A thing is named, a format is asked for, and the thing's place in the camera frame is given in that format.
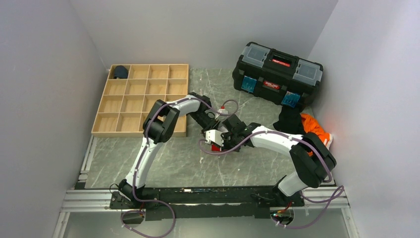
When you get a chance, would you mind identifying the wooden compartment tray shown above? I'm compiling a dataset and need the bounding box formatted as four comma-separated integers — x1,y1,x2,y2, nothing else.
91,64,189,138

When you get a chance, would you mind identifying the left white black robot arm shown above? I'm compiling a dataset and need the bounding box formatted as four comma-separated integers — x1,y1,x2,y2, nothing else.
118,92,213,208

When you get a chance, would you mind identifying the red white underwear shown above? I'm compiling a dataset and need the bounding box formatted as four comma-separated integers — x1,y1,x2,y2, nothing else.
211,144,223,152

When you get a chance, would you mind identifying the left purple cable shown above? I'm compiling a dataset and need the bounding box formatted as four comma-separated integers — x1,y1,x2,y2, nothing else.
120,97,240,238

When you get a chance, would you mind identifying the dark blue rolled garment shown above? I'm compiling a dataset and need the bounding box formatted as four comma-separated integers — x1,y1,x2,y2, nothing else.
112,65,129,79

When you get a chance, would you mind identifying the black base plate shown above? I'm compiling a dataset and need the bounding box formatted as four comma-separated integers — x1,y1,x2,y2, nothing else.
109,186,305,221

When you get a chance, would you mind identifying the orange garment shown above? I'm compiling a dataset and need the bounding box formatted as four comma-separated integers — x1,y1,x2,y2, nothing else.
301,114,333,149

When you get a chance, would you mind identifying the black garment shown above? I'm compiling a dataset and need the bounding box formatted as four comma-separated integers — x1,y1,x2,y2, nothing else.
273,106,309,135

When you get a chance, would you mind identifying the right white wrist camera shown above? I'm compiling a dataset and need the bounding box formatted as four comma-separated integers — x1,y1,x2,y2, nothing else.
205,129,224,147

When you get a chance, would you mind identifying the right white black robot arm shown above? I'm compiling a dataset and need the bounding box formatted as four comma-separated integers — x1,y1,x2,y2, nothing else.
221,115,337,206

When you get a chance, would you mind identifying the black toolbox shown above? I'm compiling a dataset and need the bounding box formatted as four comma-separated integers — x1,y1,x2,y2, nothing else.
232,42,323,111

